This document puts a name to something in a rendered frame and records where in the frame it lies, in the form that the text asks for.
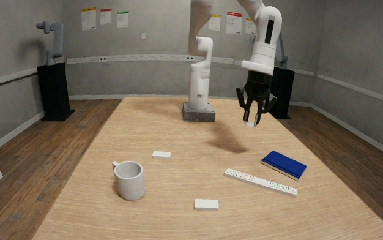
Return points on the white domino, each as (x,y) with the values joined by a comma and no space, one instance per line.
(251,180)
(269,185)
(248,123)
(234,174)
(208,205)
(292,192)
(161,155)

